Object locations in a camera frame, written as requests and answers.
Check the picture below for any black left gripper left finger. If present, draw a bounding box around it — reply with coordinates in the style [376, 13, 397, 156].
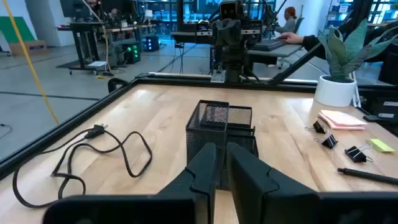
[42, 142, 218, 224]

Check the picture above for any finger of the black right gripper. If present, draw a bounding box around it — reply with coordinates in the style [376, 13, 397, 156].
[231, 21, 249, 48]
[213, 21, 233, 48]

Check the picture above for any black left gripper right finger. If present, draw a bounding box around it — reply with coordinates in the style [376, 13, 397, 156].
[226, 142, 398, 224]

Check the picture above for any black binder clip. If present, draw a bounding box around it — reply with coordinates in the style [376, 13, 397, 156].
[303, 119, 327, 135]
[313, 133, 339, 150]
[344, 142, 374, 164]

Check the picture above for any black pen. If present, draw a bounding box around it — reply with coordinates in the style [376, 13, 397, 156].
[337, 167, 398, 185]

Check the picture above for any pink sticky note pad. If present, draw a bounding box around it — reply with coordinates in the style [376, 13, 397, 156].
[317, 109, 368, 131]

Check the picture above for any small yellow-green eraser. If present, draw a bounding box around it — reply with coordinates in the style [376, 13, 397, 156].
[368, 138, 396, 154]

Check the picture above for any person's forearm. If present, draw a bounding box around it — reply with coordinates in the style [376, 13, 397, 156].
[301, 34, 327, 60]

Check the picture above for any black mesh desk organizer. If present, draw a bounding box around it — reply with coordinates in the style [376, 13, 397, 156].
[185, 99, 259, 191]

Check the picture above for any dark laptop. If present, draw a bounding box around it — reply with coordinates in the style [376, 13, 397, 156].
[251, 39, 287, 52]

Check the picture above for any grey desk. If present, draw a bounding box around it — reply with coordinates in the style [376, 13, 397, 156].
[248, 43, 304, 67]

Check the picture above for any person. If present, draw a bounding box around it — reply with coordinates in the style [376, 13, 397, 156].
[274, 6, 306, 35]

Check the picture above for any person's hand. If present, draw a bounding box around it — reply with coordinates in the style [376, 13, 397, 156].
[275, 32, 305, 45]

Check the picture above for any computer with blue lights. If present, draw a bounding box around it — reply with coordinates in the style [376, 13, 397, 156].
[144, 35, 160, 52]

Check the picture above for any computer with green lights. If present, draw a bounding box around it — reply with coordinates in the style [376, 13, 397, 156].
[123, 42, 142, 65]

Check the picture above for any green plant in white pot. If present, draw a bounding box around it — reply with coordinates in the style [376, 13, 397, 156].
[313, 18, 398, 108]

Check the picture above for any black table clamp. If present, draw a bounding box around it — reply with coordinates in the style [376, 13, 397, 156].
[107, 77, 130, 94]

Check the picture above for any black-legged work desk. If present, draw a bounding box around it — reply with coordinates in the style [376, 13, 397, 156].
[57, 22, 156, 75]

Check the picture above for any cardboard box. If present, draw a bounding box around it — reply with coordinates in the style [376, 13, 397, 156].
[9, 39, 48, 57]

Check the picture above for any green panel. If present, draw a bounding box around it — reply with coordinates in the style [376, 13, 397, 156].
[0, 16, 36, 44]

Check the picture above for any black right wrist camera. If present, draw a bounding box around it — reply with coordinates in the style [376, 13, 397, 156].
[218, 0, 246, 21]

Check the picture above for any black lamp power cable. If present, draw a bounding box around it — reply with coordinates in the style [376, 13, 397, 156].
[12, 123, 154, 209]

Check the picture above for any black metal table frame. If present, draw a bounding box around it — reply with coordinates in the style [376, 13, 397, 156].
[0, 43, 398, 181]

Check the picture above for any yellow hanging cable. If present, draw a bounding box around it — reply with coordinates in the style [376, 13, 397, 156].
[1, 0, 60, 126]

